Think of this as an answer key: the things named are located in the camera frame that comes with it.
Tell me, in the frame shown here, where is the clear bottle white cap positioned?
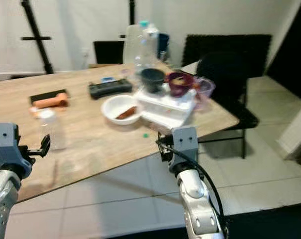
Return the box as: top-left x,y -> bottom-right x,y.
38,109 -> 67,151

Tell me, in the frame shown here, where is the white foam food container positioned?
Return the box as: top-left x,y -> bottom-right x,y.
137,84 -> 197,129

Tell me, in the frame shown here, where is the orange cylinder roll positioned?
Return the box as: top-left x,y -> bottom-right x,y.
31,93 -> 69,110

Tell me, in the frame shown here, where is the brown sausage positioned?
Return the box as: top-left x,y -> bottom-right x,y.
115,106 -> 138,120

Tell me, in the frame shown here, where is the black flat tray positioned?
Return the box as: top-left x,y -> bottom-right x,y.
29,89 -> 67,104

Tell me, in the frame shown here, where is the white bowl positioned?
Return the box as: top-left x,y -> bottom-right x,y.
101,95 -> 144,125

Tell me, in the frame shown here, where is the maroon bowl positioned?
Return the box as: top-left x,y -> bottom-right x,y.
165,71 -> 196,98

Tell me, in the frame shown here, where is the dark blue bowl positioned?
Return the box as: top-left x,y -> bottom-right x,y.
140,68 -> 167,95

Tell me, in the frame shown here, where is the clear purple plastic cup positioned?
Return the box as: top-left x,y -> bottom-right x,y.
193,77 -> 216,108

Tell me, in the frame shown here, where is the black remote controller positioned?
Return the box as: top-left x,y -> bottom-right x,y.
88,78 -> 134,100

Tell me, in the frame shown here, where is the black office chair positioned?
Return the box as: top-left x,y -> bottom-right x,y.
195,52 -> 261,160

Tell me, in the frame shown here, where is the large clear bottle teal cap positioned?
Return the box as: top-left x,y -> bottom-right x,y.
133,20 -> 161,84

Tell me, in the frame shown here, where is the black tripod stand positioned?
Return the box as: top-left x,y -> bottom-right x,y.
20,0 -> 56,75

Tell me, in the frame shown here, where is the white furniture panel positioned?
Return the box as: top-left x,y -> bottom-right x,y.
276,99 -> 301,161

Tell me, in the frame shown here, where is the black vertical pole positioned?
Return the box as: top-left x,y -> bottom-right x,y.
128,0 -> 136,25

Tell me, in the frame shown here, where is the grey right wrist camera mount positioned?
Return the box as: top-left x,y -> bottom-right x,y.
169,126 -> 200,173

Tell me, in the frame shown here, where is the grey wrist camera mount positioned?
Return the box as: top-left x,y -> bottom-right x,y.
169,126 -> 200,173
0,122 -> 35,181

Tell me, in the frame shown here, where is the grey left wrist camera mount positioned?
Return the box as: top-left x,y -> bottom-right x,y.
0,122 -> 35,181

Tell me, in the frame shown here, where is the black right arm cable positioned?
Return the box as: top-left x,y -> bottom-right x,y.
157,138 -> 229,236

